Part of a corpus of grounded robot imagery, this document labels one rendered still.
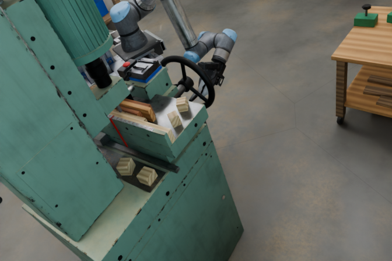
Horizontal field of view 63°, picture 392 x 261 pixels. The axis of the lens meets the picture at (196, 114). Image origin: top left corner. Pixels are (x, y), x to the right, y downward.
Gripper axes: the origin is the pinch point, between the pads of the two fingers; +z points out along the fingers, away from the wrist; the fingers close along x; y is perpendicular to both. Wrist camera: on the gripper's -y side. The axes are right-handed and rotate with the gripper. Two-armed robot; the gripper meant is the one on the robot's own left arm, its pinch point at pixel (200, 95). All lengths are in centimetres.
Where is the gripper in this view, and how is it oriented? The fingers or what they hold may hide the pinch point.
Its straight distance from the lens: 149.8
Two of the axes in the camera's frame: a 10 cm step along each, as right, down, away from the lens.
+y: 4.9, 3.2, 8.1
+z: -3.9, 9.1, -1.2
